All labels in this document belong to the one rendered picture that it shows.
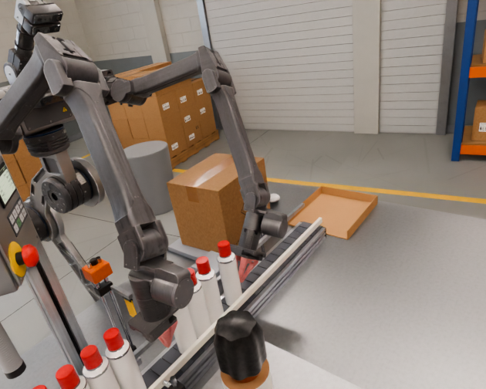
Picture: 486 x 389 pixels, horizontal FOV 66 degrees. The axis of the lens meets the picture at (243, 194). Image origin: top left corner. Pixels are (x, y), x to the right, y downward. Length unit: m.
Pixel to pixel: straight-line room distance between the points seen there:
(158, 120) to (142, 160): 1.25
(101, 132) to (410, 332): 0.89
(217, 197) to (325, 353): 0.57
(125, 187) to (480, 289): 1.01
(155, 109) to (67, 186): 3.21
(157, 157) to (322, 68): 2.60
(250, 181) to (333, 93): 4.15
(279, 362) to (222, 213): 0.53
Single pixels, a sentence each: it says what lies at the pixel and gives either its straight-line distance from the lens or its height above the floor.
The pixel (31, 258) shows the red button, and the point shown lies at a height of 1.33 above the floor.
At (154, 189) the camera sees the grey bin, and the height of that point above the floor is 0.28.
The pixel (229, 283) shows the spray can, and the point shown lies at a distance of 1.07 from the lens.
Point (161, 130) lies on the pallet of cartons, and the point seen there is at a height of 0.51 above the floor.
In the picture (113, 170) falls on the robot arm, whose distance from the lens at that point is 0.75.
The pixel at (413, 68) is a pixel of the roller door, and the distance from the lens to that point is 4.90.
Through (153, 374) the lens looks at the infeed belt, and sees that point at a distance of 1.03.
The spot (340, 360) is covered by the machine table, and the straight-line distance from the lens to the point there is 1.04.
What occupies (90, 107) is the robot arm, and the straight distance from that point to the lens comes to 0.81.
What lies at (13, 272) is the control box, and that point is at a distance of 0.70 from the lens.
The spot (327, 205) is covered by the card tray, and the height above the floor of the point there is 0.83.
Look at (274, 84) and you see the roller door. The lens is 5.45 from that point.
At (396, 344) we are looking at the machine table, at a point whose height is 0.83.
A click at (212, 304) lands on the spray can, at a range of 1.03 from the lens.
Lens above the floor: 1.63
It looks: 26 degrees down
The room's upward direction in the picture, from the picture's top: 9 degrees counter-clockwise
